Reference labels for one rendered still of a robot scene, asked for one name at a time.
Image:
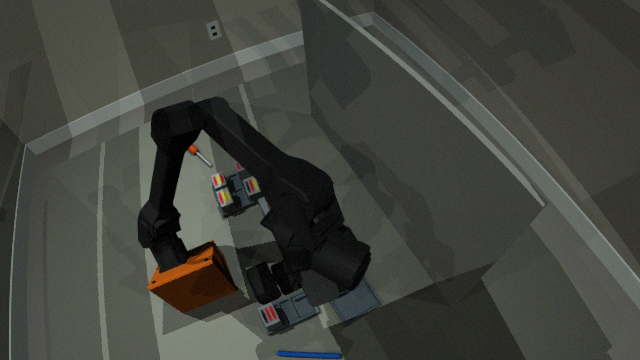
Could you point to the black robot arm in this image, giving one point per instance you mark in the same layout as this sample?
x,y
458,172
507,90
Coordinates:
x,y
296,190

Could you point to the blue rod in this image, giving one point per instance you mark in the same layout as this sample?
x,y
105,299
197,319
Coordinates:
x,y
311,355

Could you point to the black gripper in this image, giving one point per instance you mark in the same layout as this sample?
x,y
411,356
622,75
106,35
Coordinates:
x,y
263,282

